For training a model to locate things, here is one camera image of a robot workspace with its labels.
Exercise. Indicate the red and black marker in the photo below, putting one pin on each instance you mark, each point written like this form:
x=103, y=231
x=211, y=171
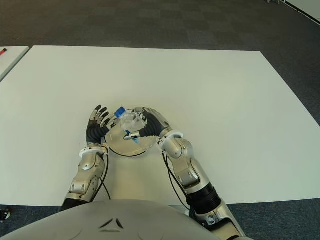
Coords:
x=3, y=51

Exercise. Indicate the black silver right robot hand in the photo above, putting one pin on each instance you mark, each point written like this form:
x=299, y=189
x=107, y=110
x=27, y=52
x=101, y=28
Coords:
x=155, y=123

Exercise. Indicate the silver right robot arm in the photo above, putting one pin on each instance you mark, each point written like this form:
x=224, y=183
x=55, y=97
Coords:
x=187, y=172

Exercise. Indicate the grey robot torso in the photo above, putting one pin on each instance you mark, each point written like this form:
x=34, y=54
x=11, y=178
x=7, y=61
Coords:
x=112, y=222

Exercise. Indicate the clear bottle with blue cap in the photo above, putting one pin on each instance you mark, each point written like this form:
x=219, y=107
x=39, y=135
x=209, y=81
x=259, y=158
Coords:
x=130, y=122

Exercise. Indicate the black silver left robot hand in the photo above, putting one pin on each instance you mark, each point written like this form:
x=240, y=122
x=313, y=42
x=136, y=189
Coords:
x=93, y=132

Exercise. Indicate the white plate with black rim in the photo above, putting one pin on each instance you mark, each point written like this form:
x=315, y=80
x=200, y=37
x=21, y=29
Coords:
x=120, y=145

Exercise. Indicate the white side table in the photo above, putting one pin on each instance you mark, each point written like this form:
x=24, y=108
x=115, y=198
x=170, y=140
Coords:
x=10, y=60

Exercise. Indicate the black metal stand foot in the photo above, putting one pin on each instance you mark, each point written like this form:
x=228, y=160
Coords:
x=4, y=215

